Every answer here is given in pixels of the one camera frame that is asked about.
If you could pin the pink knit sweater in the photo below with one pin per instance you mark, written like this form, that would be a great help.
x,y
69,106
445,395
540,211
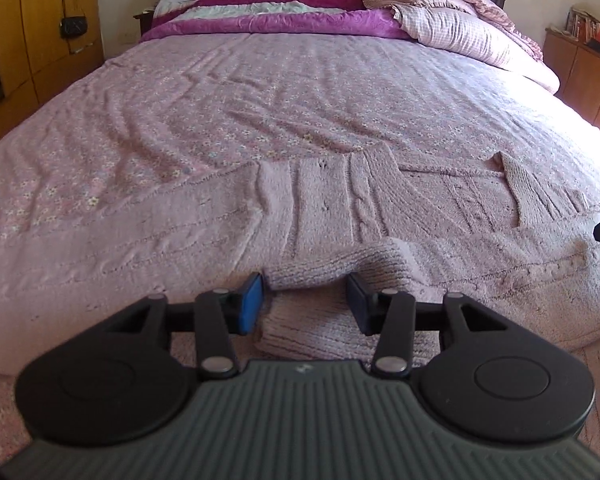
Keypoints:
x,y
330,210

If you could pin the row of books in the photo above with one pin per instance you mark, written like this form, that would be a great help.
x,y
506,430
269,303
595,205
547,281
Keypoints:
x,y
580,22

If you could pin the pink checkered pillow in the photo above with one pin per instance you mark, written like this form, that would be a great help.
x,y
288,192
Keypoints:
x,y
460,35

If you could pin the bed with pink floral bedspread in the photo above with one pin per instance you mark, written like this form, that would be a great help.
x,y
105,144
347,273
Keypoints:
x,y
280,100

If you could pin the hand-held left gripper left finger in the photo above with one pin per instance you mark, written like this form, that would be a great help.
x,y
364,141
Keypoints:
x,y
250,303

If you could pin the dark wooden nightstand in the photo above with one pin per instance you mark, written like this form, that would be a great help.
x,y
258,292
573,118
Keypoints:
x,y
144,22

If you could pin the magenta and white quilt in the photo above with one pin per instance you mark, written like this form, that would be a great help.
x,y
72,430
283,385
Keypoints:
x,y
280,22

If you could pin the wooden wardrobe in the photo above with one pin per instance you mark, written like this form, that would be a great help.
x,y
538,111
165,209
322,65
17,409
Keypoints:
x,y
30,10

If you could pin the brown wooden cabinet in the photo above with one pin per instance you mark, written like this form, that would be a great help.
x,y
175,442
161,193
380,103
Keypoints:
x,y
575,75

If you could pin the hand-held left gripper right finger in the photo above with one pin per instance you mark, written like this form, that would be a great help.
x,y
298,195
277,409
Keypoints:
x,y
358,305

